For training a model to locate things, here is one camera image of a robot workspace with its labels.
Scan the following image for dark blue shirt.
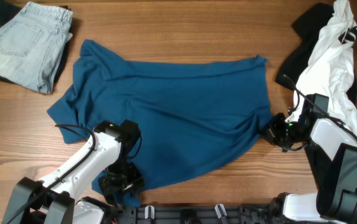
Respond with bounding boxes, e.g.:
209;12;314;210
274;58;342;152
47;40;272;189

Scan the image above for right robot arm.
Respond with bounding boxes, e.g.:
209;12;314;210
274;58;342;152
260;93;357;223

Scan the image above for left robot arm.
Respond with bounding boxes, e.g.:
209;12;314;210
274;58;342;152
2;120;145;223

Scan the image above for white shirt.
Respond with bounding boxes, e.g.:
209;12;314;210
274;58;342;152
296;0;357;136

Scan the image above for black garment at right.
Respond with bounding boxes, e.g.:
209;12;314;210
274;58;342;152
274;2;357;187

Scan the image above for light blue folded jeans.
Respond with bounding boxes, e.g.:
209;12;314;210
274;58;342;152
0;2;73;94

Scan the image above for black left camera cable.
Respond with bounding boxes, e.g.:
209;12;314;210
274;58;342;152
2;124;97;224

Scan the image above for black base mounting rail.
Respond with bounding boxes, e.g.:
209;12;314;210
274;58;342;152
115;204;291;224

